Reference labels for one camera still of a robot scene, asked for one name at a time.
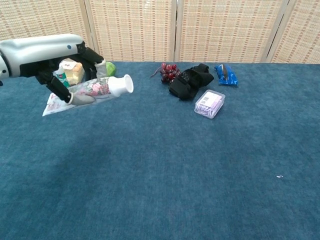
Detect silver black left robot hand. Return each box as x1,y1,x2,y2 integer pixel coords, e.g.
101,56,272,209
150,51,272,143
0,33,108,106

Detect white floral cream tube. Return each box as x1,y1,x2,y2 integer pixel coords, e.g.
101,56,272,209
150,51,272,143
41,73,134,117

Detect white green glue stick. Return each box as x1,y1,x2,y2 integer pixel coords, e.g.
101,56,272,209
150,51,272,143
55,66,71,88

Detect packaged yellow sponge cake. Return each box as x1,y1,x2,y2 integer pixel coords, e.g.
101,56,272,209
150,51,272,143
59,57,85,87

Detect green drink can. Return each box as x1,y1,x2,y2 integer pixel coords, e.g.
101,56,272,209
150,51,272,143
106,61,118,77

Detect woven folding screen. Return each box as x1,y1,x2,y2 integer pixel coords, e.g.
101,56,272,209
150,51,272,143
0,0,320,64

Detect red grape bunch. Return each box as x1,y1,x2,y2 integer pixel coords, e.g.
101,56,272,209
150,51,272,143
149,62,181,85

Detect black cloth glove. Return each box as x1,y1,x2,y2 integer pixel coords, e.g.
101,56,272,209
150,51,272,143
168,63,215,102

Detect blue table mat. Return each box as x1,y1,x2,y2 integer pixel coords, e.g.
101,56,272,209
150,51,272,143
0,59,320,240

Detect clear box purple floss picks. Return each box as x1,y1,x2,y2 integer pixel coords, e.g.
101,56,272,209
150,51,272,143
194,89,226,120

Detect blue snack packet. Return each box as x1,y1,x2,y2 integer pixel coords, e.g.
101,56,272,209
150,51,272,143
214,63,239,87

